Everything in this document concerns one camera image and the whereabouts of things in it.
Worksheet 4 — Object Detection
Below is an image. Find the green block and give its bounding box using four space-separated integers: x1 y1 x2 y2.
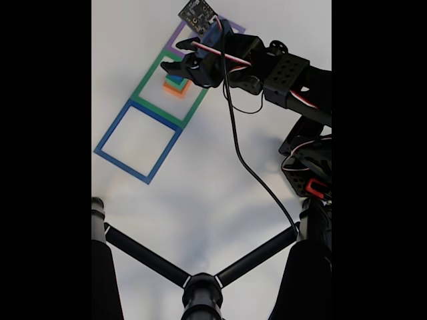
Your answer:
165 75 189 91

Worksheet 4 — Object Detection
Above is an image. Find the orange block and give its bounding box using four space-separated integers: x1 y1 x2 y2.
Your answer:
162 81 193 99

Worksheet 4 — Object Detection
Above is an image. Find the red clamp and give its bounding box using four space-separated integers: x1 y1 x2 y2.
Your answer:
306 179 330 197

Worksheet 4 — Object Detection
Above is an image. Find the black tripod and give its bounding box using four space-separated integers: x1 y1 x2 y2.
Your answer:
91 196 332 320

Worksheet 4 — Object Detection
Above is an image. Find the red white servo wire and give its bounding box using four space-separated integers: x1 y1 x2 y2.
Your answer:
191 16 264 115

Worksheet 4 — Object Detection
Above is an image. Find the purple square frame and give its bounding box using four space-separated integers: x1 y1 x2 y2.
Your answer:
165 2 247 61

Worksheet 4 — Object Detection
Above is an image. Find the camera board with blue mount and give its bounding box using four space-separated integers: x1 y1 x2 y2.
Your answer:
177 0 234 54

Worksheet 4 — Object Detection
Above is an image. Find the green square frame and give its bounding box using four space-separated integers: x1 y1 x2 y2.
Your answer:
129 49 211 129

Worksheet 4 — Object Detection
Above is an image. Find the black cable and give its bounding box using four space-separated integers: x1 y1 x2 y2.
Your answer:
220 33 301 234

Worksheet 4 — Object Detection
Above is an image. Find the blue square frame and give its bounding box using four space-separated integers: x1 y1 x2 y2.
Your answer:
93 99 184 186

